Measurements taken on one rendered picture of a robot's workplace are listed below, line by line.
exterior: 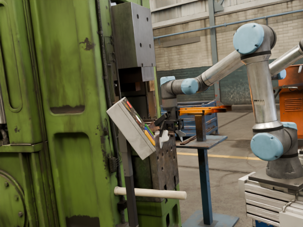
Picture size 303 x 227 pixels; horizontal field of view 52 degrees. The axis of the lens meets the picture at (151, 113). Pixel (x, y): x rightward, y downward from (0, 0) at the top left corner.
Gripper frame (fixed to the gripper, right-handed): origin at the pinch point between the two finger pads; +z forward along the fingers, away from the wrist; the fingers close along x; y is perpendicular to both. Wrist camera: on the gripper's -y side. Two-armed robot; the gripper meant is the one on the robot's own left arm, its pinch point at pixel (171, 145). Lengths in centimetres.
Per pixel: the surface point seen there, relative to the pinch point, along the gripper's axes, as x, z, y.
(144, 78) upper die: 21, -35, -43
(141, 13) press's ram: 27, -78, -46
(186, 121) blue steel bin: 312, 54, -288
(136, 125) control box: -23.4, -14.9, 4.0
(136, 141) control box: -24.0, -7.5, 3.5
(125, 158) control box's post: -19.9, 3.8, -13.7
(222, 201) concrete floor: 128, 93, -72
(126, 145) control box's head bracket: -19.5, -3.1, -12.2
